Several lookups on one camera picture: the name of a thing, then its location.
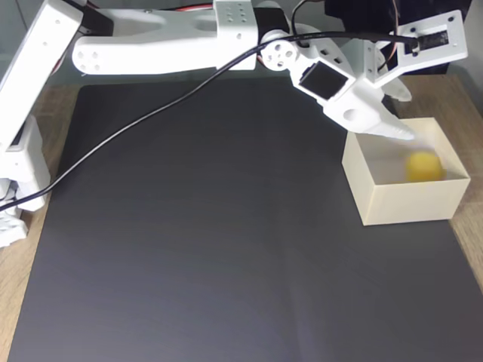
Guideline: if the yellow cube block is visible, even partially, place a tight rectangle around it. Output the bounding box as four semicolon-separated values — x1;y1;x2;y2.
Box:
404;150;447;184

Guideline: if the white open box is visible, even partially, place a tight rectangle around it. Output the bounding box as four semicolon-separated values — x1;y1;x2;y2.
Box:
341;117;472;227

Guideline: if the pale green plain door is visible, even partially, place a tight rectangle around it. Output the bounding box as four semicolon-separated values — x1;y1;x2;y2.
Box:
281;0;329;35

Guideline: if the black table mat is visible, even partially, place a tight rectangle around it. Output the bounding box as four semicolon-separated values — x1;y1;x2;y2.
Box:
7;73;483;362

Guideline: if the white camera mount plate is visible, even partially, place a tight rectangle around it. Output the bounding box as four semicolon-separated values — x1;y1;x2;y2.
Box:
371;10;469;90

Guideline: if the black camera cable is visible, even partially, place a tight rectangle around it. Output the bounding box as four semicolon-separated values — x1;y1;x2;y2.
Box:
0;30;422;212

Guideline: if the red black white servo wire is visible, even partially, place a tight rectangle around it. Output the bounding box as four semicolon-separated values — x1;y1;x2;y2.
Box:
289;0;407;72

